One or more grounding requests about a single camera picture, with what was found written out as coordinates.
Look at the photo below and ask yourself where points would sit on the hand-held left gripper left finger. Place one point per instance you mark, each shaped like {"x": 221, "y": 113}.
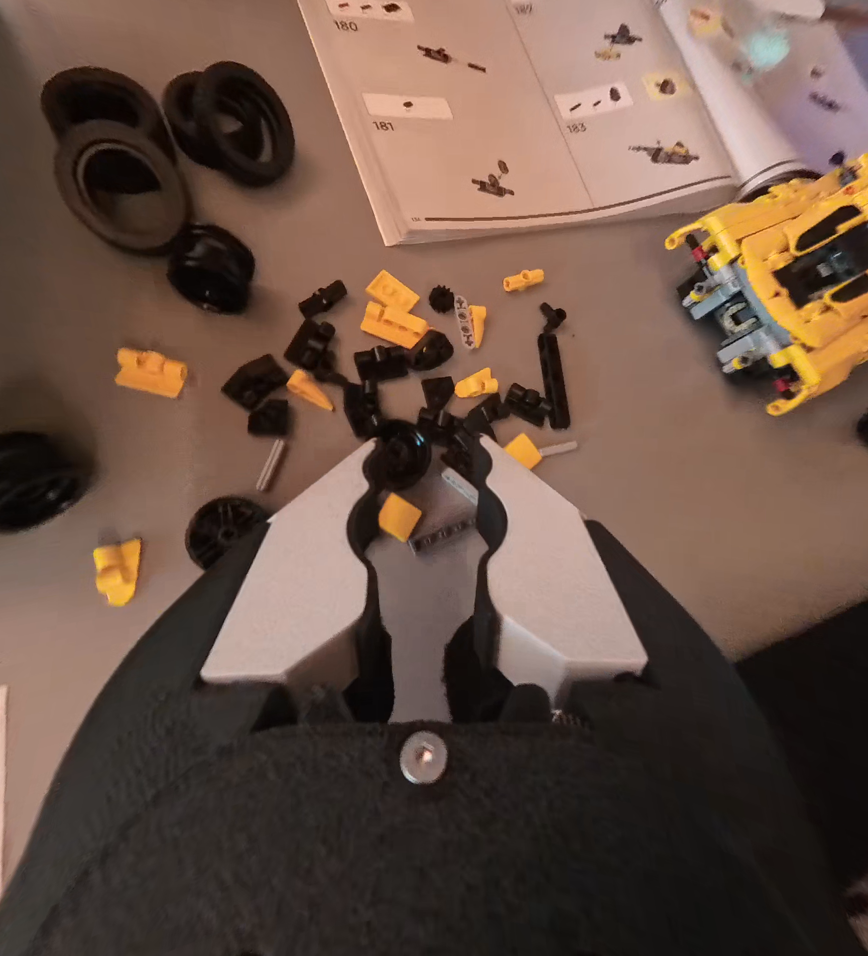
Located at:
{"x": 292, "y": 597}

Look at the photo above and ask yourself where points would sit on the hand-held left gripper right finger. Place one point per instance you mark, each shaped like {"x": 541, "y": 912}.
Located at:
{"x": 561, "y": 597}

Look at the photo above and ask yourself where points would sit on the grey desk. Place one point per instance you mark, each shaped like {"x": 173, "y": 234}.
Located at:
{"x": 665, "y": 523}

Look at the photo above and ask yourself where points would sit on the black toy wheel disc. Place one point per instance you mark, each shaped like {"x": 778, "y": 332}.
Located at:
{"x": 217, "y": 530}

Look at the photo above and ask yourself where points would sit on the yellow brick panel piece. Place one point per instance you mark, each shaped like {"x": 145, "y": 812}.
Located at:
{"x": 151, "y": 372}
{"x": 116, "y": 571}

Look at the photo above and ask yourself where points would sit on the pile of loose brick pieces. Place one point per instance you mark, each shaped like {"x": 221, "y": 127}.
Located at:
{"x": 396, "y": 358}

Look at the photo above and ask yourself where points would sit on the single yellow brick connector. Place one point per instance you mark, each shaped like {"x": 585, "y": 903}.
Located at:
{"x": 523, "y": 280}

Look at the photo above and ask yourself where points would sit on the yellow brick toy car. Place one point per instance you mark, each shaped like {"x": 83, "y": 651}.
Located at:
{"x": 815, "y": 276}

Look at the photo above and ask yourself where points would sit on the open instruction booklet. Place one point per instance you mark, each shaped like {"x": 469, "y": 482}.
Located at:
{"x": 478, "y": 149}

